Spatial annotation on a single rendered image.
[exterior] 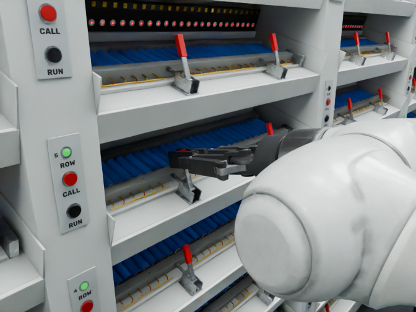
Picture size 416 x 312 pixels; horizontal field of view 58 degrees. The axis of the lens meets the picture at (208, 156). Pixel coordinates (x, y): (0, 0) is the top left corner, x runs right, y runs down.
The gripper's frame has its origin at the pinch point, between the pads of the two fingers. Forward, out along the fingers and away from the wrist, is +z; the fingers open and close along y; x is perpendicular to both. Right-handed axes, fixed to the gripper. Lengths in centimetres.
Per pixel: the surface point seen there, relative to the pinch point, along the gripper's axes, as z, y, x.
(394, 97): 1, 112, -3
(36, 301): 1.0, -28.5, -11.6
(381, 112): 1, 96, -7
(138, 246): 0.7, -12.6, -11.0
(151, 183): 5.2, -4.6, -3.5
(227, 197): 0.1, 8.6, -9.9
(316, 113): -2.1, 42.6, 1.0
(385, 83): 4, 113, 2
